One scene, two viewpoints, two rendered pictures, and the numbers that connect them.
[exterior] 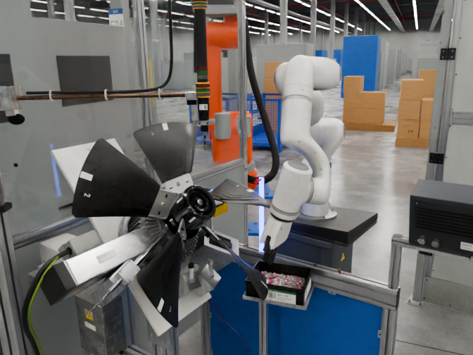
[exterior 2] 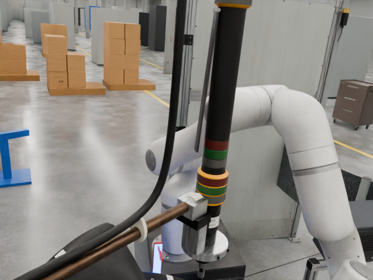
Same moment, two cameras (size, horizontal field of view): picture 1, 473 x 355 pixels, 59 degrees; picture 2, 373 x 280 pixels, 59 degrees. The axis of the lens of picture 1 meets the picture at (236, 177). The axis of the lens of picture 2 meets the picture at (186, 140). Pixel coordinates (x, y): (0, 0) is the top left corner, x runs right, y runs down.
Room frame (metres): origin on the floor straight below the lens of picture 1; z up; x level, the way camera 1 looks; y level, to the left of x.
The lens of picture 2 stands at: (1.09, 0.45, 1.76)
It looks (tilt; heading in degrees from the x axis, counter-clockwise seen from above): 20 degrees down; 309
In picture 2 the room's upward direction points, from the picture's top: 5 degrees clockwise
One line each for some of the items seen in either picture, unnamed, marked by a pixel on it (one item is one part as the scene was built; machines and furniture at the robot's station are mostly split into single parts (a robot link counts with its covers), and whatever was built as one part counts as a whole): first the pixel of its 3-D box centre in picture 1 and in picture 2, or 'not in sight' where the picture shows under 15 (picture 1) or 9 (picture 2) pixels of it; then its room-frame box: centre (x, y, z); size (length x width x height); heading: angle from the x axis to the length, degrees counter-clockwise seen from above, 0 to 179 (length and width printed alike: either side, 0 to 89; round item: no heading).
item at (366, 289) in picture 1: (284, 266); not in sight; (1.56, -0.19, 0.82); 0.90 x 0.04 x 0.08; 55
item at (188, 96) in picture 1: (200, 108); (203, 221); (1.33, 0.11, 1.50); 0.09 x 0.07 x 0.10; 90
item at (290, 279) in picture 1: (279, 285); not in sight; (1.39, -0.15, 0.83); 0.19 x 0.14 x 0.04; 70
